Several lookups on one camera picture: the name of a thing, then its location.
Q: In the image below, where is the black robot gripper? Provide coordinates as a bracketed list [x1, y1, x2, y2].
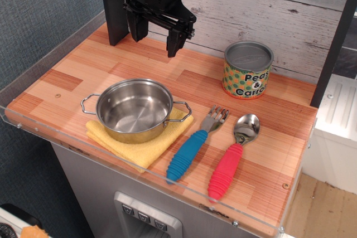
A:
[124, 0, 196, 57]

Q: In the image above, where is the red handled metal spoon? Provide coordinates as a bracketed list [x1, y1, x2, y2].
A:
[208, 114, 260, 200]

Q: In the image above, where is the stainless steel pot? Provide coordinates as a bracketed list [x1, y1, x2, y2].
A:
[81, 78, 192, 144]

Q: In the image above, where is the peas and carrots can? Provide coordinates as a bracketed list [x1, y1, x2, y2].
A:
[222, 41, 274, 100]

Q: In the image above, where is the yellow folded cloth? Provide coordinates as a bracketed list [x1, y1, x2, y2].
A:
[85, 115, 194, 173]

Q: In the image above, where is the clear acrylic table guard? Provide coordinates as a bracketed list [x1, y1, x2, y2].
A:
[1, 13, 317, 237]

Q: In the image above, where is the grey toy fridge cabinet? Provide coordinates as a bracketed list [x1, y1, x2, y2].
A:
[52, 143, 254, 237]

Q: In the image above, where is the white toy sink unit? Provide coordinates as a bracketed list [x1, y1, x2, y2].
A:
[302, 74, 356, 193]

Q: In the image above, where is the orange object bottom left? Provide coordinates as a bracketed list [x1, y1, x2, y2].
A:
[20, 225, 49, 238]

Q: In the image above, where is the blue handled metal fork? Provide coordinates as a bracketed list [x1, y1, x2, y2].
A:
[166, 105, 229, 184]

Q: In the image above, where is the dark right support post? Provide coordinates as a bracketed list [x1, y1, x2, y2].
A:
[310, 0, 356, 108]

